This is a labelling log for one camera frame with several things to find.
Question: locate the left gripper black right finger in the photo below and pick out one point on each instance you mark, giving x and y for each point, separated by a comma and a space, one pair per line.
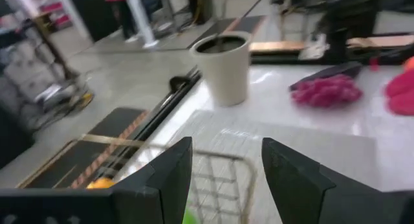
300, 195

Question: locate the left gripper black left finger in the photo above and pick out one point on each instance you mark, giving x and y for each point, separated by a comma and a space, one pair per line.
161, 191

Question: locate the green apple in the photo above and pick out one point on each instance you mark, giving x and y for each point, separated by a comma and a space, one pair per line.
190, 217

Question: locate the yellow lemon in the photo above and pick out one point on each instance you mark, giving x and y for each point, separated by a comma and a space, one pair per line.
100, 183

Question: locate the pink grape bunch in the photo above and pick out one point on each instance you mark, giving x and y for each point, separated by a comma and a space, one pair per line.
326, 93

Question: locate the dark purple eggplant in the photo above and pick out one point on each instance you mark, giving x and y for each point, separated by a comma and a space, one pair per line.
330, 72

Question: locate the red bell pepper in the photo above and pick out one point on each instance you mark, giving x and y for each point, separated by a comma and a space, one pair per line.
401, 94

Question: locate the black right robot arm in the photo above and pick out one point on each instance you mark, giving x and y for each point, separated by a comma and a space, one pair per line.
349, 23

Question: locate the grey woven placemat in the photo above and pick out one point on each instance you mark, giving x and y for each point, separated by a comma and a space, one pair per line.
307, 152

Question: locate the white cup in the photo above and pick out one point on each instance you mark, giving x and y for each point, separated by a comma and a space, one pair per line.
226, 75

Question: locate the white cylinder stand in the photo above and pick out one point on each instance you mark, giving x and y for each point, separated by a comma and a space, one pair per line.
140, 17

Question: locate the metal utility cart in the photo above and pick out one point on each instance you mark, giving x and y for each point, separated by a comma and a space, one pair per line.
51, 52

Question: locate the person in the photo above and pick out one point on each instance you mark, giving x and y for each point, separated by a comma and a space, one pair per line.
116, 10

